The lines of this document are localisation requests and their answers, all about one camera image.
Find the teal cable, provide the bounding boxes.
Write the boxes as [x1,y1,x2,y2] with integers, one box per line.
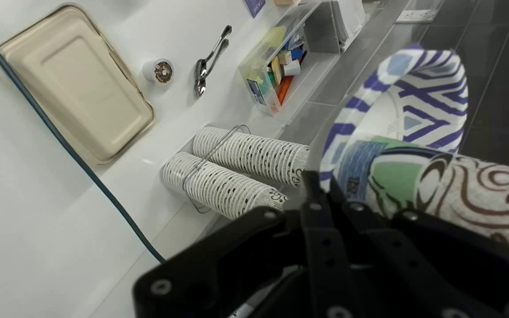
[0,17,169,266]

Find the patterned paper cup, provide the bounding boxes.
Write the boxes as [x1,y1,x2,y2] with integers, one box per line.
[333,137,509,246]

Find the paper cup stack upper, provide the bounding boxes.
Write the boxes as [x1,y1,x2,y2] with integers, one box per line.
[191,128,310,188]

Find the blue patterned paper plate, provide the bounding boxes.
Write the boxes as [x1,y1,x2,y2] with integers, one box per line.
[320,47,469,190]

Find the paper cup stack lower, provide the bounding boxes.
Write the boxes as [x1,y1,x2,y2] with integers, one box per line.
[161,153,287,220]

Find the paper cup stack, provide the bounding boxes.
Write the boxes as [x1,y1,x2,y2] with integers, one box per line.
[191,128,310,188]
[161,153,287,220]

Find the clear organizer with packets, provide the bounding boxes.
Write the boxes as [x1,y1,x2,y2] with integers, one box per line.
[239,0,320,114]

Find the beige food tray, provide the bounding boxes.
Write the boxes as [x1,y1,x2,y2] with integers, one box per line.
[0,6,154,163]

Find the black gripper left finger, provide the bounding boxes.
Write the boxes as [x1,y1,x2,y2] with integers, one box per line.
[301,172,368,318]

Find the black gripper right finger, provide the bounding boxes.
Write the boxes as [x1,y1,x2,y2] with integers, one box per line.
[331,181,474,318]

